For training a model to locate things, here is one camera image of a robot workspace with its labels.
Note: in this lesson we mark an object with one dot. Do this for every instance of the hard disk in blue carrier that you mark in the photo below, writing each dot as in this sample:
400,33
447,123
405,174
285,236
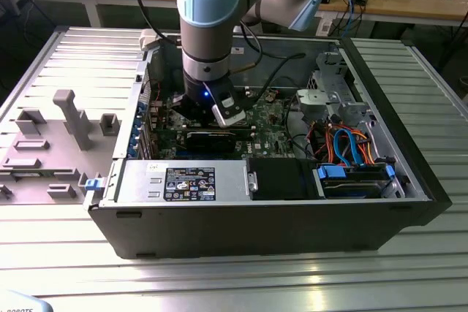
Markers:
351,180

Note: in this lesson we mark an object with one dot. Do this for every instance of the silver power supply unit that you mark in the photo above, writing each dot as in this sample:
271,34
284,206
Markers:
139,184

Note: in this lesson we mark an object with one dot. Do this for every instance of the black graphics card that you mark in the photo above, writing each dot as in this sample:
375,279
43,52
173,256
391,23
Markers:
212,142

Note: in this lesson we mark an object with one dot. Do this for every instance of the round coin battery holder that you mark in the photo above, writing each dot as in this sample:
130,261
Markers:
270,96

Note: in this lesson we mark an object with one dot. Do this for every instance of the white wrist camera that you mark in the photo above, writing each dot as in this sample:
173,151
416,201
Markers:
228,111

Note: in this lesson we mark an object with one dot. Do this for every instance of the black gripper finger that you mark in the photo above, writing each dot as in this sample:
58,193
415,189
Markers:
183,105
215,121

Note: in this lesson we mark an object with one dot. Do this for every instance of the blue case latch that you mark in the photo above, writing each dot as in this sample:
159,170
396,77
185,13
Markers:
94,185

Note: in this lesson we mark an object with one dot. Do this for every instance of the silver metal drive cage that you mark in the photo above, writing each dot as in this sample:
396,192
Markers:
329,96

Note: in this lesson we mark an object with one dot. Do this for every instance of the black RAM slot bank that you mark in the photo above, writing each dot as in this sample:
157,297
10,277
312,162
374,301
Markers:
248,130

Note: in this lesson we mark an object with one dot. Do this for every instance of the green motherboard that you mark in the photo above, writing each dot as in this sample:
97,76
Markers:
270,133

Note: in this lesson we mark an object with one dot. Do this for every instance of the black open PC case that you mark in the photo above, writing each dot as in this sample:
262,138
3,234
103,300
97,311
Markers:
237,231

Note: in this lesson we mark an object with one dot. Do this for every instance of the white printed label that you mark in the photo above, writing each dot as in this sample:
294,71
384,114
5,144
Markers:
324,26

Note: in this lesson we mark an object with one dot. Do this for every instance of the grey parts rack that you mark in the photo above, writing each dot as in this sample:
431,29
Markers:
73,122

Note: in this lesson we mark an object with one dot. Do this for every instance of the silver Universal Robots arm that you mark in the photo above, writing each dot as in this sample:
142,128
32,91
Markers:
204,34

